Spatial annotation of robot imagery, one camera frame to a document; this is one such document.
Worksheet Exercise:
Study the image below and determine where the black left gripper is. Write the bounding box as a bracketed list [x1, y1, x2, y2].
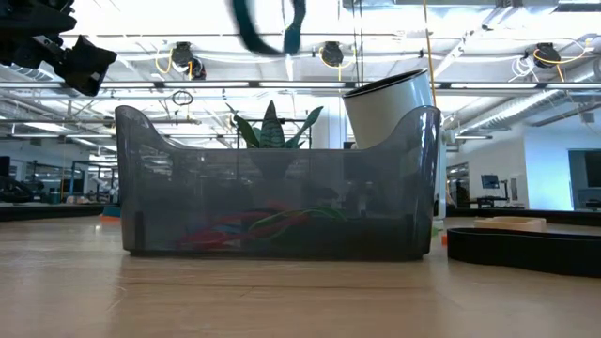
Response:
[0, 27, 118, 98]

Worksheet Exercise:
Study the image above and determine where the green snake plant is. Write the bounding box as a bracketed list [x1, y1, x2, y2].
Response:
[226, 99, 325, 150]

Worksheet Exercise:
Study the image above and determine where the black hanging cable loop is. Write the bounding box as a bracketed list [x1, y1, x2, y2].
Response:
[171, 89, 194, 107]

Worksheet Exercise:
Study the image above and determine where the translucent grey plastic bin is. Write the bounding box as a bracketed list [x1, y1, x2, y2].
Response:
[115, 103, 442, 260]

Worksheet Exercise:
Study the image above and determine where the wide blue rubber band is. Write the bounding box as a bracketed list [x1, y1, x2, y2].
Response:
[231, 0, 307, 56]

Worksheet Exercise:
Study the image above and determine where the black ceiling cable reel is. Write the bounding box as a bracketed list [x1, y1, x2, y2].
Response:
[319, 40, 346, 69]
[170, 40, 208, 81]
[532, 41, 563, 69]

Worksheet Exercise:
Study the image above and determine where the white stand post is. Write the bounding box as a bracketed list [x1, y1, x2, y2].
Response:
[439, 122, 450, 220]

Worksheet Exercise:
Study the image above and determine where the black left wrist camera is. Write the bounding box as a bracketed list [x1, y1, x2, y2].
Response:
[0, 0, 77, 35]

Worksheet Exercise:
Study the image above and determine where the white cylinder with black rim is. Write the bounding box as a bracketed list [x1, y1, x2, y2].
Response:
[342, 69, 436, 150]

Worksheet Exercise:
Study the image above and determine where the yellow hanging cable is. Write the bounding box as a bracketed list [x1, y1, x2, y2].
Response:
[421, 0, 438, 107]

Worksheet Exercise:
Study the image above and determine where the white coiled cable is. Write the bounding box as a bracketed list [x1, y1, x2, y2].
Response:
[510, 54, 537, 82]

